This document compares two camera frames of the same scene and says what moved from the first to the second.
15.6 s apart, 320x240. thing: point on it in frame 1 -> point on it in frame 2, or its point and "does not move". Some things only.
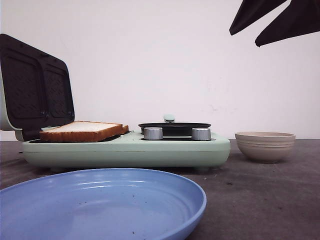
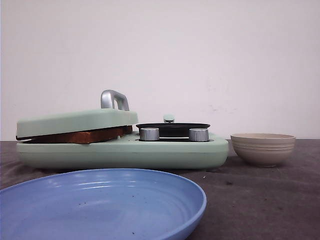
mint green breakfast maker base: x=176 y=150 does not move
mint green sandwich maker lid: x=35 y=88 -> x=114 y=112
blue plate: x=100 y=204 does not move
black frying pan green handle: x=170 y=128 does not move
